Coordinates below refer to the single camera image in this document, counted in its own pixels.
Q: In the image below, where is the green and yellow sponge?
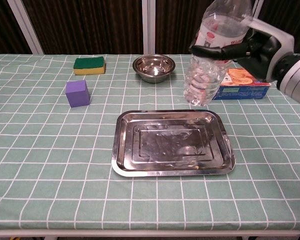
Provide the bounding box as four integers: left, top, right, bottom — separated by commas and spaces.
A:
73, 56, 107, 76

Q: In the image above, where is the purple foam cube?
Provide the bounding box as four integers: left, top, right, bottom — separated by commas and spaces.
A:
65, 79, 91, 108

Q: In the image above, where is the transparent plastic water bottle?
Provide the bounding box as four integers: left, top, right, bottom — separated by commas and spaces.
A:
182, 0, 254, 108

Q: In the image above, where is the stainless steel round bowl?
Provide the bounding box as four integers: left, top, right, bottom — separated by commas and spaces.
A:
132, 54, 176, 84

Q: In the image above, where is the green checkered tablecloth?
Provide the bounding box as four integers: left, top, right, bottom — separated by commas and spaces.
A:
0, 53, 300, 231

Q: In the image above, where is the white partition frame post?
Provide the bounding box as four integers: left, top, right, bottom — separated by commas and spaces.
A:
142, 0, 157, 56
6, 0, 45, 55
251, 0, 265, 21

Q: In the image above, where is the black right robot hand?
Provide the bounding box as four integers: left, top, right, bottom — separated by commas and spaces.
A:
191, 17, 296, 83

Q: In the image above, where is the blue orange cookie box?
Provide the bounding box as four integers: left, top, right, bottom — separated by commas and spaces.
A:
210, 66, 272, 101

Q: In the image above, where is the stainless steel rectangular tray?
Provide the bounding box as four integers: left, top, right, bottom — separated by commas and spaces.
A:
111, 109, 237, 178

